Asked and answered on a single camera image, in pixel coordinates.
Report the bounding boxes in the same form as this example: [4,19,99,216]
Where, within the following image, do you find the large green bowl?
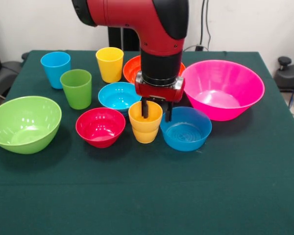
[0,95,63,155]

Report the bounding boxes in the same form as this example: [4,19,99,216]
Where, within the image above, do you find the dark blue bowl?
[159,106,213,152]

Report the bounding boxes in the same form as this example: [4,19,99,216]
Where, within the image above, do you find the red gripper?
[134,80,186,122]

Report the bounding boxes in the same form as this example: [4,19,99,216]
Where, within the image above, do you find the small red bowl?
[75,107,126,149]

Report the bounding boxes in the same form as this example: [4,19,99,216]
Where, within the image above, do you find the large pink bowl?
[180,60,266,122]

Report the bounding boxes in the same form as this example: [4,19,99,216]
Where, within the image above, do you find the orange bowl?
[122,55,187,85]

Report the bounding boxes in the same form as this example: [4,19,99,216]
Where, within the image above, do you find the short yellow cup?
[131,125,160,144]
[128,101,163,129]

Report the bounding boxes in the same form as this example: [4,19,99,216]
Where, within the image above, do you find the blue cup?
[40,51,72,90]

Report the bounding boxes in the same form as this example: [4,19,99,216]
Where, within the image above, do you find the tall yellow cup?
[95,47,124,84]

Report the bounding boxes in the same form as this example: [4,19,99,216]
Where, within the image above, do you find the green cup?
[60,69,93,110]

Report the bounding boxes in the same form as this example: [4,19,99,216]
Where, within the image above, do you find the black hanging cable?
[199,0,213,51]

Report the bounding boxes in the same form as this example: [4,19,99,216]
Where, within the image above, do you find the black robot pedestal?
[107,25,142,51]

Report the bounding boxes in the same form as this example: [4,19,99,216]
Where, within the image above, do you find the dark green table cloth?
[0,50,294,235]

